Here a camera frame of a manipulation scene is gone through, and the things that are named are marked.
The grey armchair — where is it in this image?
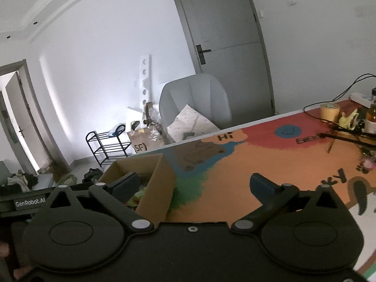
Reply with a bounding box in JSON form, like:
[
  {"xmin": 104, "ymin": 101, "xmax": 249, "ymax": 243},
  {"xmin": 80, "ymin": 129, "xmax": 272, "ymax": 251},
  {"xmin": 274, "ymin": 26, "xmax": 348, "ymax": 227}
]
[{"xmin": 159, "ymin": 73, "xmax": 232, "ymax": 144}]

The printed brown cardboard box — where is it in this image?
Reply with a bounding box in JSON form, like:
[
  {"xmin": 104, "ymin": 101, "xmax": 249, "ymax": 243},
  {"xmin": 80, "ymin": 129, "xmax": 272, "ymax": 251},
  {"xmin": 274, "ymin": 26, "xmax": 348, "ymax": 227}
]
[{"xmin": 127, "ymin": 126, "xmax": 174, "ymax": 155}]

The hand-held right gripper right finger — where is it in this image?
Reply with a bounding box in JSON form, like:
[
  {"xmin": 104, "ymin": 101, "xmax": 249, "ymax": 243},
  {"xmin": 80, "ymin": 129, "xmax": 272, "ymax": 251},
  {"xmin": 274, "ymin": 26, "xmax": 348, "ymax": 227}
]
[{"xmin": 231, "ymin": 173, "xmax": 343, "ymax": 235}]

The brown glass bottle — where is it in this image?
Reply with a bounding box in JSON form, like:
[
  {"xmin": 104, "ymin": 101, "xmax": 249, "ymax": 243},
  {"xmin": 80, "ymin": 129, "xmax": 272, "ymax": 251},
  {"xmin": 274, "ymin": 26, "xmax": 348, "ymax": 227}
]
[{"xmin": 364, "ymin": 88, "xmax": 376, "ymax": 133}]

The pile of clothes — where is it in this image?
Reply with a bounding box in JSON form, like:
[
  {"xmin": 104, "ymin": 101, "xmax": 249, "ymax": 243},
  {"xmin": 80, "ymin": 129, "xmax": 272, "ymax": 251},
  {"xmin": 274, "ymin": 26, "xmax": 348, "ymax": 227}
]
[{"xmin": 0, "ymin": 170, "xmax": 36, "ymax": 196}]

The black folding stand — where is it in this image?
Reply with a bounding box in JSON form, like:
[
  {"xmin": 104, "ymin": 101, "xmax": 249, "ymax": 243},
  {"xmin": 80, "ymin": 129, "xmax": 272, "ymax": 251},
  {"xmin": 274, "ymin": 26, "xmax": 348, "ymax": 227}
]
[{"xmin": 319, "ymin": 123, "xmax": 376, "ymax": 153}]

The dotted white cushion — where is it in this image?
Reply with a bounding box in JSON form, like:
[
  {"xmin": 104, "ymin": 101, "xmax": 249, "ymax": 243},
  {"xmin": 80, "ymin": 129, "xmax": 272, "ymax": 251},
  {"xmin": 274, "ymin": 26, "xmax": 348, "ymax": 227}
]
[{"xmin": 166, "ymin": 104, "xmax": 221, "ymax": 144}]

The black cable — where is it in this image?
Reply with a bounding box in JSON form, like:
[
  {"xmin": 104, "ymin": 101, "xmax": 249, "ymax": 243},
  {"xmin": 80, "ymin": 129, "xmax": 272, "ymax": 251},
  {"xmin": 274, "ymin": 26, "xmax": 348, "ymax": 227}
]
[{"xmin": 303, "ymin": 73, "xmax": 376, "ymax": 124}]

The white foam board with holes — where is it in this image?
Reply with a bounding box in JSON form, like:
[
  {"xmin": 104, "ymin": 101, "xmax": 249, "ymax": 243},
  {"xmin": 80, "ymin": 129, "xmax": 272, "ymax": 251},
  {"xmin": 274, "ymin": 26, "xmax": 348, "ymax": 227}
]
[{"xmin": 133, "ymin": 54, "xmax": 153, "ymax": 124}]

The green bag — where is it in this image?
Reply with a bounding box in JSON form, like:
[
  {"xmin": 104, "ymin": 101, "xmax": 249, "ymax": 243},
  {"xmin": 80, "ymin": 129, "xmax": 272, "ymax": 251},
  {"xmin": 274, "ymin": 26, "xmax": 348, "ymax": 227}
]
[{"xmin": 54, "ymin": 173, "xmax": 78, "ymax": 187}]

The black shoe rack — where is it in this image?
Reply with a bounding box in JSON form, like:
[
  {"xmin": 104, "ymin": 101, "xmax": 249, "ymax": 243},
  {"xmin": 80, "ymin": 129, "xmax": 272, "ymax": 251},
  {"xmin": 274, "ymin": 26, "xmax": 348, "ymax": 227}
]
[{"xmin": 86, "ymin": 125, "xmax": 132, "ymax": 166}]

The open grey door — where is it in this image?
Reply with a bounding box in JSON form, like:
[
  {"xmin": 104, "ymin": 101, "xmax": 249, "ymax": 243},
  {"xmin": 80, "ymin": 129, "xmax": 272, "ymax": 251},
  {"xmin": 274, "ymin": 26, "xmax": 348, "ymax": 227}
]
[{"xmin": 0, "ymin": 59, "xmax": 71, "ymax": 174}]

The black door handle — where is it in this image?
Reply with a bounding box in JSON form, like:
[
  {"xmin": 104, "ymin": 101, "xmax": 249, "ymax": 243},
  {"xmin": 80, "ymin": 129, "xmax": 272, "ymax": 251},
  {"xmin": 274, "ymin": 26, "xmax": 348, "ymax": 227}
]
[{"xmin": 195, "ymin": 45, "xmax": 211, "ymax": 64}]

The white foam piece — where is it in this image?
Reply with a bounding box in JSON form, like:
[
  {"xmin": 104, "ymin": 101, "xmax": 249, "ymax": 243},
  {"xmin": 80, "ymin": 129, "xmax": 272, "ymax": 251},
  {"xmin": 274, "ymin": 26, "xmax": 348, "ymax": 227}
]
[{"xmin": 126, "ymin": 107, "xmax": 147, "ymax": 131}]

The white power strip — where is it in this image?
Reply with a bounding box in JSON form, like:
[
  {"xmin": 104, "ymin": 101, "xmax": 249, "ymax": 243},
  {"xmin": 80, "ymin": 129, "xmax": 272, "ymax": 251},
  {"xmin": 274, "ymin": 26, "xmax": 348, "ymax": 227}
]
[{"xmin": 350, "ymin": 92, "xmax": 373, "ymax": 108}]

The light green snack packet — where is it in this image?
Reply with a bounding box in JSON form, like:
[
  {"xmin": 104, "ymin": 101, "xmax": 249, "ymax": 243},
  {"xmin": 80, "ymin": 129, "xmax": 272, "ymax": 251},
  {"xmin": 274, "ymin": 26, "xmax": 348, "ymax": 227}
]
[{"xmin": 128, "ymin": 189, "xmax": 147, "ymax": 209}]

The person's left hand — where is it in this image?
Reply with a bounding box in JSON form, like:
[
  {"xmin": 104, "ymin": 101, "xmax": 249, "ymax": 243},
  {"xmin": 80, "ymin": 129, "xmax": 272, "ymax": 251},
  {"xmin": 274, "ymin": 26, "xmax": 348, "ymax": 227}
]
[{"xmin": 0, "ymin": 241, "xmax": 33, "ymax": 279}]

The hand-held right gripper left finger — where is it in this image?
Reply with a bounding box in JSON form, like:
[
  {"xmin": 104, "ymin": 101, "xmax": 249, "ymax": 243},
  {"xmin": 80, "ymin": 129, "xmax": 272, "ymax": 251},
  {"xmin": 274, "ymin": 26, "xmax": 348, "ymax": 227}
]
[{"xmin": 44, "ymin": 171, "xmax": 155, "ymax": 235}]

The black shoe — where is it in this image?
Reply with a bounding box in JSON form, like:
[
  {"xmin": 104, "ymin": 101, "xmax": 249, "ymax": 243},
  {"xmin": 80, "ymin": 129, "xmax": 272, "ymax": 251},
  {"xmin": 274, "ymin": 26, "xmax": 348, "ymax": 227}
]
[{"xmin": 82, "ymin": 167, "xmax": 102, "ymax": 183}]

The small pink round item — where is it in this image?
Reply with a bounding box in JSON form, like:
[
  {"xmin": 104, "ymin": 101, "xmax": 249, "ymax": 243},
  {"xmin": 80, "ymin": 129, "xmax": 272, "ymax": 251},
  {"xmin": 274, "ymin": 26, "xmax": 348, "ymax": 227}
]
[{"xmin": 358, "ymin": 157, "xmax": 376, "ymax": 172}]

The yellow crumpled packet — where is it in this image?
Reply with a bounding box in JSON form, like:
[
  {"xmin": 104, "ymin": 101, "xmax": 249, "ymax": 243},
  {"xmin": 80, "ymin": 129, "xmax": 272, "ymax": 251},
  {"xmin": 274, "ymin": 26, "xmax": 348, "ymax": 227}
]
[{"xmin": 338, "ymin": 109, "xmax": 359, "ymax": 130}]

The yellow tape roll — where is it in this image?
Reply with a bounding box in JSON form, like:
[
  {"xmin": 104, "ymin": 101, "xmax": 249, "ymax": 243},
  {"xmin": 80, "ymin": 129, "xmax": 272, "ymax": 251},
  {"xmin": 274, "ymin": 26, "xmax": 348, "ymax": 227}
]
[{"xmin": 320, "ymin": 103, "xmax": 341, "ymax": 123}]

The clear plastic wrap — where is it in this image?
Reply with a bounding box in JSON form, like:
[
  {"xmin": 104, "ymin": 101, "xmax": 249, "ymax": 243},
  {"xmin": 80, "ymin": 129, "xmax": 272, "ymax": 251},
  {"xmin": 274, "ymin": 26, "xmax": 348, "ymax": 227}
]
[{"xmin": 144, "ymin": 106, "xmax": 165, "ymax": 141}]

